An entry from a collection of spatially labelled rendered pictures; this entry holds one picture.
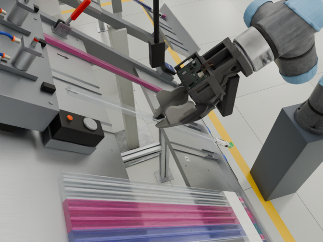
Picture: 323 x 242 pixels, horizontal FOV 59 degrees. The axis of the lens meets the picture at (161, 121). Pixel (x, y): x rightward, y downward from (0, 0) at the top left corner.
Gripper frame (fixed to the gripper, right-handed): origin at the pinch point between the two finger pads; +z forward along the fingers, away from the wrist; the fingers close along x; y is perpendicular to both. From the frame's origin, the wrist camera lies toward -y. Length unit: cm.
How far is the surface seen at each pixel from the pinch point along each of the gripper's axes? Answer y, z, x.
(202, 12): -135, -40, -172
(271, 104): -133, -36, -58
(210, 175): -21.8, 0.4, 6.8
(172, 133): -13.7, 2.5, -4.8
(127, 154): -54, 36, -35
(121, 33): -17, 4, -56
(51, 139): 21.6, 9.8, 7.5
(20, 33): 27.5, 7.0, -9.4
